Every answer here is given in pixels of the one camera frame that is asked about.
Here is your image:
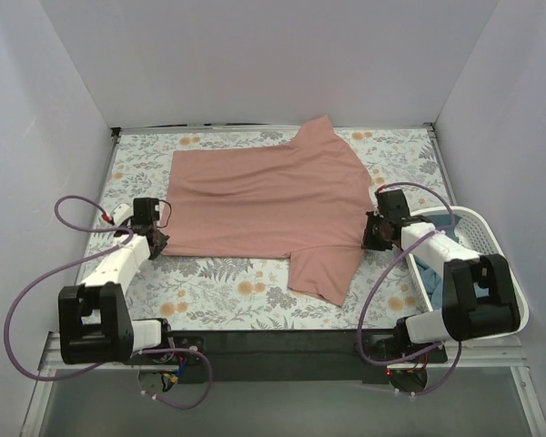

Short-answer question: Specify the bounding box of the pink t shirt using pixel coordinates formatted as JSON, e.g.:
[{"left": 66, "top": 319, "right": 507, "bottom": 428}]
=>
[{"left": 162, "top": 117, "right": 374, "bottom": 306}]

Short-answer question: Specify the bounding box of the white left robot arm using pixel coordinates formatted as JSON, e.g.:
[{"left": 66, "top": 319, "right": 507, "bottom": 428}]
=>
[{"left": 58, "top": 198, "right": 176, "bottom": 364}]

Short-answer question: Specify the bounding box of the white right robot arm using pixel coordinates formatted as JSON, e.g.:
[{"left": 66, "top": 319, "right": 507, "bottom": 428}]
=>
[{"left": 362, "top": 183, "right": 521, "bottom": 366}]

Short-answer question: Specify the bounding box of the blue t shirt in basket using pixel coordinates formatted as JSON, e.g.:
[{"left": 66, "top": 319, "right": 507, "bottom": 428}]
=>
[{"left": 414, "top": 214, "right": 459, "bottom": 310}]

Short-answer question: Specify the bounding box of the white plastic laundry basket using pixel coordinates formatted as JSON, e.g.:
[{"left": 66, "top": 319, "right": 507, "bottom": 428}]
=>
[{"left": 406, "top": 206, "right": 530, "bottom": 339}]

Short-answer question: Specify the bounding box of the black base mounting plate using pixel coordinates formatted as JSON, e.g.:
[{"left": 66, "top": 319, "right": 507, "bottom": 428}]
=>
[{"left": 126, "top": 329, "right": 427, "bottom": 384}]

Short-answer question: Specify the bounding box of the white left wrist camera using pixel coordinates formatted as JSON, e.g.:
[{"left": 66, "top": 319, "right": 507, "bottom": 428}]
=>
[{"left": 100, "top": 203, "right": 133, "bottom": 237}]

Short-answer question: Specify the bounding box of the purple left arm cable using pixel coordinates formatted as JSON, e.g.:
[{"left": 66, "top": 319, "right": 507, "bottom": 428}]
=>
[{"left": 6, "top": 195, "right": 214, "bottom": 411}]

